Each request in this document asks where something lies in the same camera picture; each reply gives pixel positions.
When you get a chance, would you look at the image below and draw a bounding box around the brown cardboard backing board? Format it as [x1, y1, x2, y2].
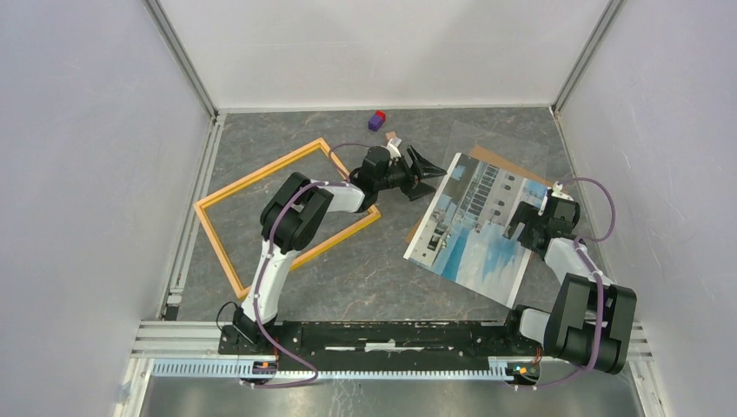
[468, 145, 554, 187]

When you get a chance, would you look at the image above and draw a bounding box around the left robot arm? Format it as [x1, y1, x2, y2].
[219, 144, 447, 354]

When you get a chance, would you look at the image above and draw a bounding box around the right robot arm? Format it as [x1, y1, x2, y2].
[501, 197, 637, 374]

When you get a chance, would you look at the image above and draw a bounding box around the purple and red block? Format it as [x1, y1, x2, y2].
[368, 110, 387, 131]

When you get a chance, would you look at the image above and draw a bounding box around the building and sky photo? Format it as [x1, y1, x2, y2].
[403, 153, 548, 308]

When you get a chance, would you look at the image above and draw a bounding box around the yellow wooden picture frame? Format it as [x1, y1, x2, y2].
[193, 137, 382, 301]

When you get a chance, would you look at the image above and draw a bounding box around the aluminium rail frame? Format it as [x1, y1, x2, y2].
[116, 106, 664, 416]

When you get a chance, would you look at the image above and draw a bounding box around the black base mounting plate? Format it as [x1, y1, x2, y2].
[223, 321, 545, 376]

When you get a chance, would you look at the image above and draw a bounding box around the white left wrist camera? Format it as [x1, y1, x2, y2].
[385, 141, 402, 160]

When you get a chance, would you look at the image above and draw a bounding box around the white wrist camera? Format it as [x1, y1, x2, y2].
[385, 141, 402, 160]
[540, 182, 574, 212]

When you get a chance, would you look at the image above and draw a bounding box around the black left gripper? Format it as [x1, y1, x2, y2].
[375, 147, 448, 203]

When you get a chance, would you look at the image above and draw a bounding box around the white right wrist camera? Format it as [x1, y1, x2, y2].
[540, 182, 574, 212]

